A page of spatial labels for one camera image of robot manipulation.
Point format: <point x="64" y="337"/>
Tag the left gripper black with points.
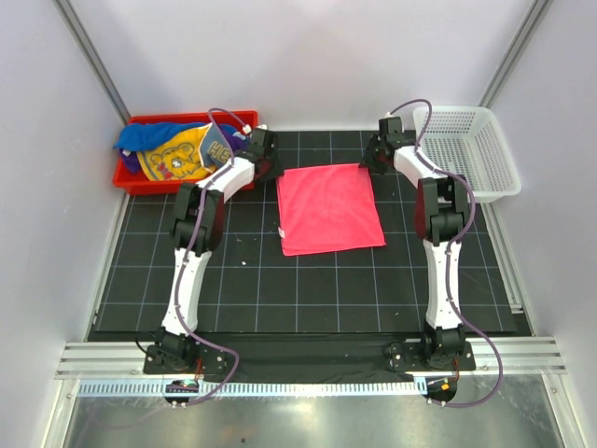
<point x="276" y="172"/>

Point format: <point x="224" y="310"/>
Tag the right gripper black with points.
<point x="368" y="161"/>

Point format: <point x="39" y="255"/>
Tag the pink microfiber towel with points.
<point x="327" y="208"/>

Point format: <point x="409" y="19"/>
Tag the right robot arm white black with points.
<point x="441" y="216"/>

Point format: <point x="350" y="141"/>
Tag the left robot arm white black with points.
<point x="199" y="212"/>

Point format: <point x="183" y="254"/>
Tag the purple towel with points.
<point x="130" y="161"/>

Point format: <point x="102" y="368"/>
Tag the grey lettered towel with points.
<point x="217" y="144"/>

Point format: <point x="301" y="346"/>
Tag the white perforated plastic basket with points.
<point x="468" y="141"/>

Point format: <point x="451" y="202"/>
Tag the red plastic bin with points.
<point x="139" y="184"/>

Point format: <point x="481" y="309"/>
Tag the blue towel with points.
<point x="163" y="135"/>

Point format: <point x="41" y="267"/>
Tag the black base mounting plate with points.
<point x="284" y="355"/>

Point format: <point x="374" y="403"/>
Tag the left aluminium corner post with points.
<point x="78" y="31"/>

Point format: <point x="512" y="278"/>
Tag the aluminium corner post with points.
<point x="78" y="31"/>
<point x="529" y="25"/>

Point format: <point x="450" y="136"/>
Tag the right aluminium corner post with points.
<point x="529" y="25"/>

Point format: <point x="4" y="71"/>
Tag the aluminium front rail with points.
<point x="520" y="355"/>

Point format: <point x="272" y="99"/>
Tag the white slotted cable duct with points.
<point x="185" y="389"/>

